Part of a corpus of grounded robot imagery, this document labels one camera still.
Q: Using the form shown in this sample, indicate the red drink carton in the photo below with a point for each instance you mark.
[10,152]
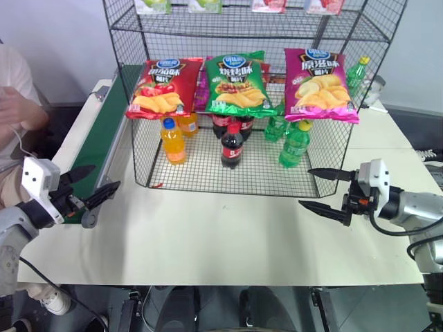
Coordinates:
[323,6]
[269,6]

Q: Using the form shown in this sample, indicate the magenta chip bag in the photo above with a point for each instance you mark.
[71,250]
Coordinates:
[320,86]

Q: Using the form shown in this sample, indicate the green drink carton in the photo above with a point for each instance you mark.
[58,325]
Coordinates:
[205,6]
[152,6]

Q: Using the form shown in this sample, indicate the green conveyor belt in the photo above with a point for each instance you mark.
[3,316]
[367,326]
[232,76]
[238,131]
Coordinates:
[93,145]

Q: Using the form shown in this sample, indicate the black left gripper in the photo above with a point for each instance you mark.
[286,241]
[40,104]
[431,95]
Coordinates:
[65,200]

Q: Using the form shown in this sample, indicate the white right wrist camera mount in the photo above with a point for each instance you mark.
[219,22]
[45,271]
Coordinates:
[377,176]

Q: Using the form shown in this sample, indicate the person's bare hand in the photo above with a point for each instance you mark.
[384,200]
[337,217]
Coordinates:
[20,110]

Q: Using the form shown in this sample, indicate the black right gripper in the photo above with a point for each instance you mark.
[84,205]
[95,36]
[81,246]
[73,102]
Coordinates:
[358,200]

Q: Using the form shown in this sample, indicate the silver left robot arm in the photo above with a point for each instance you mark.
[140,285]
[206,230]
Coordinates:
[14,228]

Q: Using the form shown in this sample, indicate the cola bottle red cap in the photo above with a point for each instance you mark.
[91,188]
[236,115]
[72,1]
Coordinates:
[232,148]

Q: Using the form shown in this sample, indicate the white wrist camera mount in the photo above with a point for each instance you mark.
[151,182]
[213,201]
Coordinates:
[377,176]
[36,176]

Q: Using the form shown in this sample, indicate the green chip bag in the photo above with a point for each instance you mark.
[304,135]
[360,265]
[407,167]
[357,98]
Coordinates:
[237,86]

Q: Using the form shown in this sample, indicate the white pen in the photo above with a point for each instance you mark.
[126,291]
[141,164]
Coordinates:
[378,109]

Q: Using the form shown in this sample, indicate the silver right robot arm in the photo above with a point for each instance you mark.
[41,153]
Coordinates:
[418,211]

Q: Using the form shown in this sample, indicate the green soda bottle yellow cap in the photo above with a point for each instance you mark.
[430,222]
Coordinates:
[294,145]
[356,77]

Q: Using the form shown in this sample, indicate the dark red chip bag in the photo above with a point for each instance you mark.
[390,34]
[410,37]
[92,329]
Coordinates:
[275,76]

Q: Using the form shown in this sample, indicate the white shoe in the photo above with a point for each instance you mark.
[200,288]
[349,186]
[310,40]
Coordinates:
[52,299]

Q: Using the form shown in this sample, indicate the person in white shirt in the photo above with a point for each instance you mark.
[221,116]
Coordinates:
[12,69]

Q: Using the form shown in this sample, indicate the small red scrap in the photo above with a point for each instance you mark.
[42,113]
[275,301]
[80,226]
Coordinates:
[157,185]

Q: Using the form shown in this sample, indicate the purple chip bag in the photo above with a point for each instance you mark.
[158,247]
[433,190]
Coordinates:
[201,93]

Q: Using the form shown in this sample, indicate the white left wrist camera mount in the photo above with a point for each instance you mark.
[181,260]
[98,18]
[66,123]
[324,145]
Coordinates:
[36,176]

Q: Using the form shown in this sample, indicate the orange soda bottle blue cap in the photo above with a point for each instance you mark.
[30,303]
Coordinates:
[174,145]

